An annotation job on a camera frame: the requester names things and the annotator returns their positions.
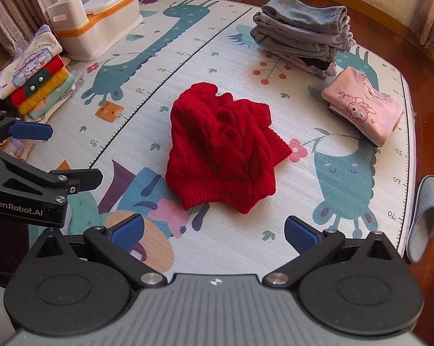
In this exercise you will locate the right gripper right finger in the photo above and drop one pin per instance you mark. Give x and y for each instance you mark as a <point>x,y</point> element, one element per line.
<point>315,249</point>

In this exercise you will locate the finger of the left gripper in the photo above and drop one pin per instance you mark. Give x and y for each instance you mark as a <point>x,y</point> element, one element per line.
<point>30,131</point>
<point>80,180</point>

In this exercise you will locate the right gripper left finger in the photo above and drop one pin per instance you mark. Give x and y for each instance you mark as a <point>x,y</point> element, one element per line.
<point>112,246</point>

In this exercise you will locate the red knit sweater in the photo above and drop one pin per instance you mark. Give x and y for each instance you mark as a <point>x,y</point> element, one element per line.
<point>223,149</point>

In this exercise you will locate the pastel clothes pile on floor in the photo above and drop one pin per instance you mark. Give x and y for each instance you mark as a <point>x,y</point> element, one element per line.
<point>20,149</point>

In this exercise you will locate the colourful folded clothes stack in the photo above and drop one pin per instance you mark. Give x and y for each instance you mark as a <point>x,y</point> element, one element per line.
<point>37,82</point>

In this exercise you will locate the grey folded clothes stack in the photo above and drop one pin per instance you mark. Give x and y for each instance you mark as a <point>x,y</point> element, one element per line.
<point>305,36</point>

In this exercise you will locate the cartoon animal play mat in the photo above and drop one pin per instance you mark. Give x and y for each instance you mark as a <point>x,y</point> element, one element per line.
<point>335,178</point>

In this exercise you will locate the grey blue slipper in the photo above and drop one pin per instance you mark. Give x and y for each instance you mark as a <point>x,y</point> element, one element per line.
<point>422,227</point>

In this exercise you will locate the small white plastic bin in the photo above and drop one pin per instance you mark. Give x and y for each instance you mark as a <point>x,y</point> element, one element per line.
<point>67,15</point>

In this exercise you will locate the white orange storage box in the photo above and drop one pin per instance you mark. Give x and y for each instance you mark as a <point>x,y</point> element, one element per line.
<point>109,21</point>

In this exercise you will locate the pink folded bunny sweatshirt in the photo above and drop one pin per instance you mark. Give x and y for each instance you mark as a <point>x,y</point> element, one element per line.
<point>373,113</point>

